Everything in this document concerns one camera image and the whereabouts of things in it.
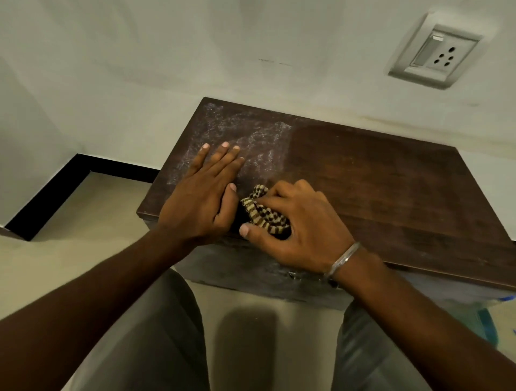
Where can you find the person's right hand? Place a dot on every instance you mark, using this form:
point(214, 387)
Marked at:
point(314, 233)

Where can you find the person's left hand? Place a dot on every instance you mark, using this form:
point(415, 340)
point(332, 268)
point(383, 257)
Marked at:
point(193, 205)

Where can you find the person's left thumb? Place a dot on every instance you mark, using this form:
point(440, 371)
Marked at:
point(229, 205)

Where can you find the person's left little finger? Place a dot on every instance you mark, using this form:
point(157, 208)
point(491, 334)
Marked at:
point(198, 159)

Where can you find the person's left middle finger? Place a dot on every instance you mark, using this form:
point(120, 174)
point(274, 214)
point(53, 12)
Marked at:
point(225, 163)

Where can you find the person's right thumb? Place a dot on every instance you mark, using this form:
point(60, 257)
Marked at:
point(262, 239)

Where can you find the black and yellow checkered cloth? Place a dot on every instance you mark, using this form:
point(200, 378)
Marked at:
point(266, 216)

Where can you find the person's left forearm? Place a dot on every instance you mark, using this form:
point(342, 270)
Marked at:
point(80, 314)

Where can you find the person's right forearm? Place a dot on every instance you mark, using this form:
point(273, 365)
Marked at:
point(423, 330)

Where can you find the dark brown wooden cabinet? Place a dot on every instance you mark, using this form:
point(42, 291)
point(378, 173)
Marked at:
point(383, 181)

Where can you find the grey trousers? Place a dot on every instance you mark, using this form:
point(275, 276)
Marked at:
point(161, 342)

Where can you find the black skirting board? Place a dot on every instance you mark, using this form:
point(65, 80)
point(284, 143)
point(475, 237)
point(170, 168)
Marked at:
point(48, 197)

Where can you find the white wall socket plate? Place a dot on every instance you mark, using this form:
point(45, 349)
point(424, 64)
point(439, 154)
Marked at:
point(439, 52)

